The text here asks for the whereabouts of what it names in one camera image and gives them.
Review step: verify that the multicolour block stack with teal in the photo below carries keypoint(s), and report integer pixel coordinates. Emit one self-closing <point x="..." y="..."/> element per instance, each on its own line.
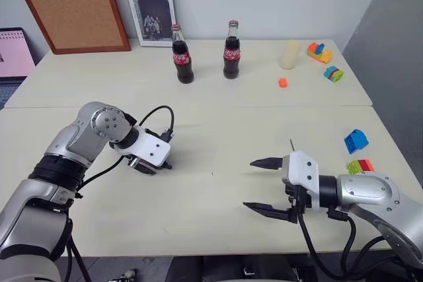
<point x="333" y="74"/>

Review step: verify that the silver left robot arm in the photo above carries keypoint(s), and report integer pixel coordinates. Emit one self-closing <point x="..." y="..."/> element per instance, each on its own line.
<point x="66" y="143"/>

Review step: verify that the green red orange block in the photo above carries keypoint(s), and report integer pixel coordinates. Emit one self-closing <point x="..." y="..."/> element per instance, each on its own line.
<point x="360" y="166"/>

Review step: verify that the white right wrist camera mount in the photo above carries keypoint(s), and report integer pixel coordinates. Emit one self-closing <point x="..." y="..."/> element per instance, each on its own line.
<point x="302" y="169"/>

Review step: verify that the cork board with brown frame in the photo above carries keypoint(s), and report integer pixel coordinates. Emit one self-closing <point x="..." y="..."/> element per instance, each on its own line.
<point x="71" y="4"/>

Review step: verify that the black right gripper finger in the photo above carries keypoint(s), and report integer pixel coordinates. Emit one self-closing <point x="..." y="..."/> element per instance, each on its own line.
<point x="267" y="162"/>
<point x="269" y="210"/>

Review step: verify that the graphic design book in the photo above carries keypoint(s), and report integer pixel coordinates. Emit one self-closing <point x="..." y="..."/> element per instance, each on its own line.
<point x="150" y="8"/>

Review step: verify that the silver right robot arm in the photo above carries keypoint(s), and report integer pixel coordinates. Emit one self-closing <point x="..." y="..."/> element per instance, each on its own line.
<point x="370" y="193"/>

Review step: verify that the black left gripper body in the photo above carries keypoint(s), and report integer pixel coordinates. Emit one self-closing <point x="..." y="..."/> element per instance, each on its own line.
<point x="133" y="162"/>

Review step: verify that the thin dark metal bit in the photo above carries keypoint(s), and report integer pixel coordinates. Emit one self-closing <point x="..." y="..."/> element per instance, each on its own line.
<point x="291" y="145"/>

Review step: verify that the cream plastic figure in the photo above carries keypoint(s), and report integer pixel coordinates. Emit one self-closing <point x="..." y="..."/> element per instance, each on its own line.
<point x="290" y="55"/>

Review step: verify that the small grey object under table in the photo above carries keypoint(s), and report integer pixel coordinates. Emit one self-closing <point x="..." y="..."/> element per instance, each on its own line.
<point x="127" y="274"/>

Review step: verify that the blue toy block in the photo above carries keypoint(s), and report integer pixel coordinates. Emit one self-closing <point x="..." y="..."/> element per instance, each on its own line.
<point x="356" y="141"/>

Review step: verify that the multicolour block stack with yellow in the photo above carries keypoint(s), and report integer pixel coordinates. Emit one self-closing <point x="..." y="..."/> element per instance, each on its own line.
<point x="319" y="52"/>

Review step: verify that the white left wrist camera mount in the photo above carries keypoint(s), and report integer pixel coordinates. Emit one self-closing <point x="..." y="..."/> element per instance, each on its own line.
<point x="150" y="150"/>

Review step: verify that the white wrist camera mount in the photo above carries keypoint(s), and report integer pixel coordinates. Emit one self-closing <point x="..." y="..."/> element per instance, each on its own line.
<point x="150" y="150"/>
<point x="302" y="169"/>

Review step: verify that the grey laptop keyboard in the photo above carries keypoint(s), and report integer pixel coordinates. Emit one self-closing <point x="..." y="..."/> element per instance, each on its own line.
<point x="10" y="92"/>

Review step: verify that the small orange toy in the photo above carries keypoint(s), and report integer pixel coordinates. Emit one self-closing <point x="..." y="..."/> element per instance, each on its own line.
<point x="282" y="83"/>

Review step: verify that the glass cola bottle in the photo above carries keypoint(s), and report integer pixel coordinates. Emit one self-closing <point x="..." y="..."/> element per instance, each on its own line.
<point x="232" y="57"/>
<point x="182" y="60"/>

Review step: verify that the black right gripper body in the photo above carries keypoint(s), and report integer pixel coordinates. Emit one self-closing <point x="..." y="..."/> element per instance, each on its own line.
<point x="299" y="196"/>

